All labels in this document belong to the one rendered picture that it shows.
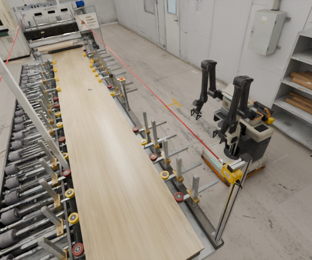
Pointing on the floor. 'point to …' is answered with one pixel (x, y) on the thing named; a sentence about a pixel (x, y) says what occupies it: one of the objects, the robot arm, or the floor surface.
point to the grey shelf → (278, 106)
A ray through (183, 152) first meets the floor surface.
